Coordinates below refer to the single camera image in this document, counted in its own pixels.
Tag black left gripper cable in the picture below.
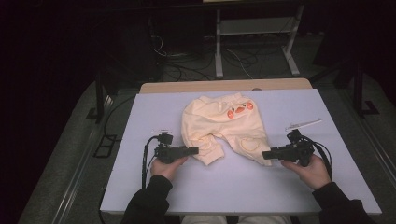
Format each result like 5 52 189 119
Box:
141 134 162 190

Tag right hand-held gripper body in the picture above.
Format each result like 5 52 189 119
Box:
282 119 323 168

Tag wooden table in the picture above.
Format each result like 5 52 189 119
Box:
138 77 314 95

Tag black floor frame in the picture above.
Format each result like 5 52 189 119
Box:
92 133 118 159

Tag pale lavender table board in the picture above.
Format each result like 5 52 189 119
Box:
100 89 383 217

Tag cream baby pants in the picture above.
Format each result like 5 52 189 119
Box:
180 92 273 167

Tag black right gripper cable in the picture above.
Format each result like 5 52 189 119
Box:
303 134 333 182

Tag tangle of floor cables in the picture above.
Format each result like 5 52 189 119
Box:
148 33 260 82

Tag black metal stand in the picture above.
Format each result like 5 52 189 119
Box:
349 60 380 119
85 69 114 124

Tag metal floor rail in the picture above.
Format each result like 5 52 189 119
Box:
50 94 115 224
340 88 396 178

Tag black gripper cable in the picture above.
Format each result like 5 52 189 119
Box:
303 134 333 182
141 134 162 190

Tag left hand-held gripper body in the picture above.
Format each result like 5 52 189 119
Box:
151 130 177 165

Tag person's right hand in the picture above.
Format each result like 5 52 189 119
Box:
280 154 332 191

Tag person's right leg light trousers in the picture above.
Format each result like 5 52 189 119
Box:
237 215 292 224

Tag person's left hand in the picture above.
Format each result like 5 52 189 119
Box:
149 156 190 183

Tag white metal stand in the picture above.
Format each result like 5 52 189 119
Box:
214 4 305 79

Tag dark cabinet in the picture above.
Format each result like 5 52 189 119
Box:
102 15 165 87

